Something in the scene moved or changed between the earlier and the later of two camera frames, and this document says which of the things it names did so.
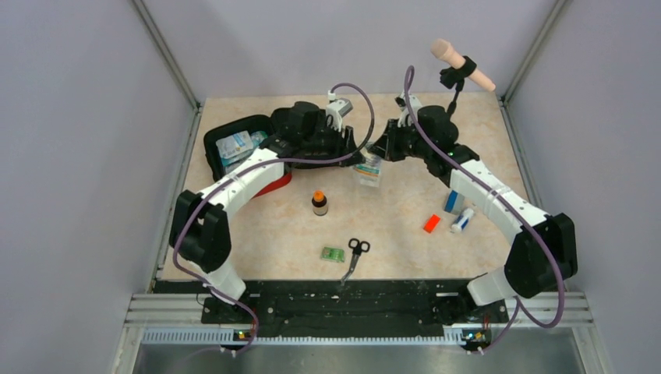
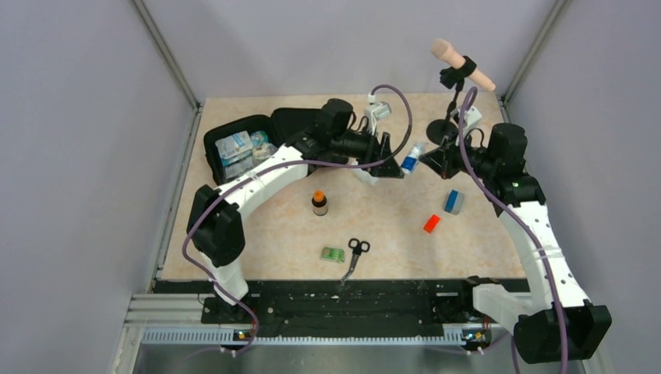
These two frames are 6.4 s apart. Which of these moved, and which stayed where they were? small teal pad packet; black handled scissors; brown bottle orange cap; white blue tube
Moved: white blue tube
Stayed: brown bottle orange cap; small teal pad packet; black handled scissors
